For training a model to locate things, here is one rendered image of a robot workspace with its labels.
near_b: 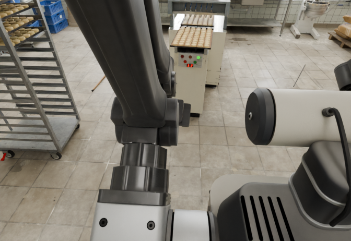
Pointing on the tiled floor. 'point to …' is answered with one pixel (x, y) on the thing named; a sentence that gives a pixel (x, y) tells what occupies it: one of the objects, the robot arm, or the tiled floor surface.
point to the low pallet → (340, 40)
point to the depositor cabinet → (217, 47)
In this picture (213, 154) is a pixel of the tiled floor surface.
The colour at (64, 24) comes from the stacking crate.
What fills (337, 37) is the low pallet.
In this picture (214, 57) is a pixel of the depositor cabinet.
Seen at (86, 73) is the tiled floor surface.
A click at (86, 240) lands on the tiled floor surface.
